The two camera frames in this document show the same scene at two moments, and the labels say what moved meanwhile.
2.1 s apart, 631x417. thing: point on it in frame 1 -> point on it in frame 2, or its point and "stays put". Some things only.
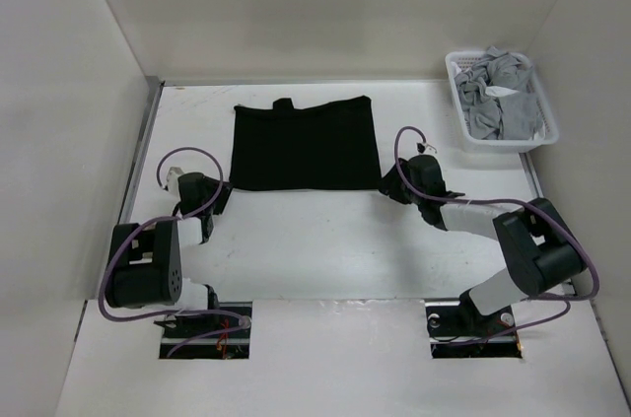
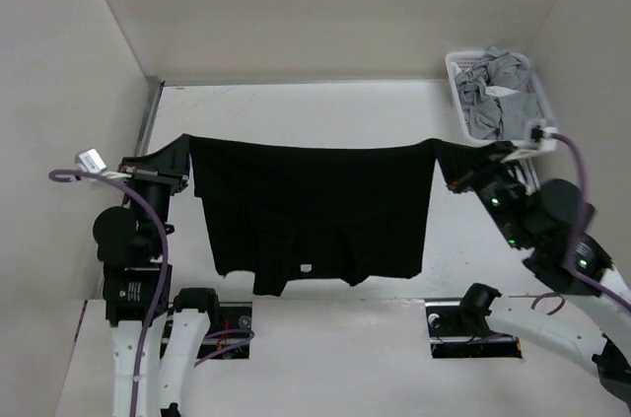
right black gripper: [387, 185] -> [492, 162]
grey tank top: [500, 103] stays put
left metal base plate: [233, 341] stays put
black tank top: [325, 146] -> [342, 213]
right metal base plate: [499, 336] stays put
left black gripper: [223, 195] -> [171, 165]
